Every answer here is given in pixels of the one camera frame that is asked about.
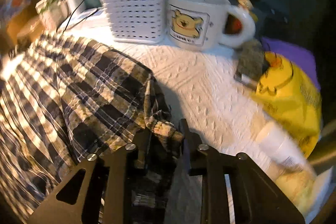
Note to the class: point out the white orange snack bag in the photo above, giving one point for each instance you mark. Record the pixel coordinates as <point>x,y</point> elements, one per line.
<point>11,7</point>

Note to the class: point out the brown cardboard box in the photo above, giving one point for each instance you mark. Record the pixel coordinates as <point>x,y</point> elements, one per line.
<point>23,27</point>

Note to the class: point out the white perforated plastic basket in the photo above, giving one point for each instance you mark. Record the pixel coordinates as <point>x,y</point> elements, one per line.
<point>134,8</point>

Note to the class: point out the purple cloth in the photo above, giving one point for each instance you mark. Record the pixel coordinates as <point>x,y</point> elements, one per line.
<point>298,54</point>

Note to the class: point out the white bear print mug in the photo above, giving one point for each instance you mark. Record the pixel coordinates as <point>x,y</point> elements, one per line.
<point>210,39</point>

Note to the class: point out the white green milk carton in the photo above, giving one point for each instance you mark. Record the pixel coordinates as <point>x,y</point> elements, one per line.
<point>50,12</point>

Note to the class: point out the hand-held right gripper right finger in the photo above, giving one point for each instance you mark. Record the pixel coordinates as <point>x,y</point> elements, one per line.
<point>187,151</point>

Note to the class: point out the yellow plastic bag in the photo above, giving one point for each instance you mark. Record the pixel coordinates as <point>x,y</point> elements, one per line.
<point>288,106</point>

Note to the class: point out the white plastic bottle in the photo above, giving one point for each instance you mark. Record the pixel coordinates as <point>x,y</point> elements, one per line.
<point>278,146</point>

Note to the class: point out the white textured table cloth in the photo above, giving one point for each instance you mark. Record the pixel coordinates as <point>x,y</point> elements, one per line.
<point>204,82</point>

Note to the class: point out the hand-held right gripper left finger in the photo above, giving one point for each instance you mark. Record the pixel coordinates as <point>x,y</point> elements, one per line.
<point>142,151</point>

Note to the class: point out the grey-green fuzzy pouch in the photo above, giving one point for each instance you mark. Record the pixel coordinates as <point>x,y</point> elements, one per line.
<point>250,58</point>

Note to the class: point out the small yellow figurine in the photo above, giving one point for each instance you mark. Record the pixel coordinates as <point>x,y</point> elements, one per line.
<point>246,5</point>

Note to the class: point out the blue plaid shirt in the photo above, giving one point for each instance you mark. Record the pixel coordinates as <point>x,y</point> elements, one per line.
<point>78,82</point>

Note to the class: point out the white charger plug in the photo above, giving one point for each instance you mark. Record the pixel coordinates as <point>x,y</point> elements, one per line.
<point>76,3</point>

